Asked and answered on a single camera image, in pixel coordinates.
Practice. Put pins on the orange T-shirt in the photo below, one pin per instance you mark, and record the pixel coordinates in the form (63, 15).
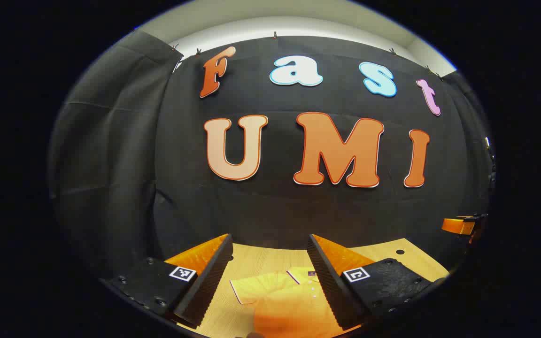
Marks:
(280, 305)

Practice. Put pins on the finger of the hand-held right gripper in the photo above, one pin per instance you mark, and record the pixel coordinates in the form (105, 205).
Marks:
(456, 226)

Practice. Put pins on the black backdrop cloth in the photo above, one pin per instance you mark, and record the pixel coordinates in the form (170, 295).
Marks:
(275, 211)

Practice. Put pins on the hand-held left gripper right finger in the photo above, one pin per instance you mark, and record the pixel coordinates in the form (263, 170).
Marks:
(329, 286)

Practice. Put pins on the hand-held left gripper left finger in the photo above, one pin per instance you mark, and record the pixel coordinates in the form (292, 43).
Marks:
(209, 286)

